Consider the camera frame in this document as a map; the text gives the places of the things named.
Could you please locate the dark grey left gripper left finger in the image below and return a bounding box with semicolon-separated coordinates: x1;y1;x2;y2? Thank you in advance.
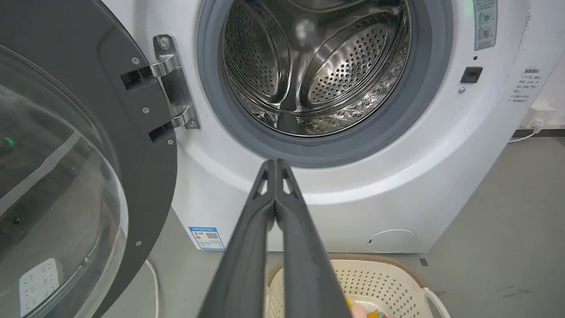
197;159;277;318

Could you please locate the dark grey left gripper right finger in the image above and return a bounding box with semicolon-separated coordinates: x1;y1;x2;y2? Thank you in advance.
275;159;352;318

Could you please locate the white front-load washing machine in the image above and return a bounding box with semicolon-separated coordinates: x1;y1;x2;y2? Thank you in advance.
101;0;565;254

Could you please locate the dark grey washing machine door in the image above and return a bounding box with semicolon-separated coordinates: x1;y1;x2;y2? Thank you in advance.
0;0;178;318

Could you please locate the blue energy label sticker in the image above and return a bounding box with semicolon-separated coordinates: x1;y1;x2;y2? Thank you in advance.
188;227;226;251

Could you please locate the cream perforated laundry basket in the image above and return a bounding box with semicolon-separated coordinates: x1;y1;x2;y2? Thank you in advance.
265;254;452;318

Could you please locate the round white filter cover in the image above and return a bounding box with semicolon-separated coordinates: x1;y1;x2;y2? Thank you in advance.
366;229;417;254

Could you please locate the chrome door hinge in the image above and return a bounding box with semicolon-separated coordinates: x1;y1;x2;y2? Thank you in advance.
149;34;201;130

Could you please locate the stainless steel washer drum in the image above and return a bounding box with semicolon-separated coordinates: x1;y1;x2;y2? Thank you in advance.
222;0;412;136

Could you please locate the grey rubber door gasket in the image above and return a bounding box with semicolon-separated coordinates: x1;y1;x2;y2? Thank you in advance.
196;0;454;169

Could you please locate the black door latch socket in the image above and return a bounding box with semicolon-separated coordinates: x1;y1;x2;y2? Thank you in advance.
460;66;483;84

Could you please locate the grey instruction sticker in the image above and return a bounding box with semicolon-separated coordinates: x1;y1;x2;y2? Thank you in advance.
473;0;498;51

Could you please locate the white hose on floor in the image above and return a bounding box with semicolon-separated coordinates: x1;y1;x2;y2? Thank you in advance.
145;259;160;318

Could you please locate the white power cable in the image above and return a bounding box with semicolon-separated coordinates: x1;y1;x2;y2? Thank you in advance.
508;127;542;144

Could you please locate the white power strip with cable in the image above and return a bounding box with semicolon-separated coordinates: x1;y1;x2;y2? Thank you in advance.
521;102;557;130

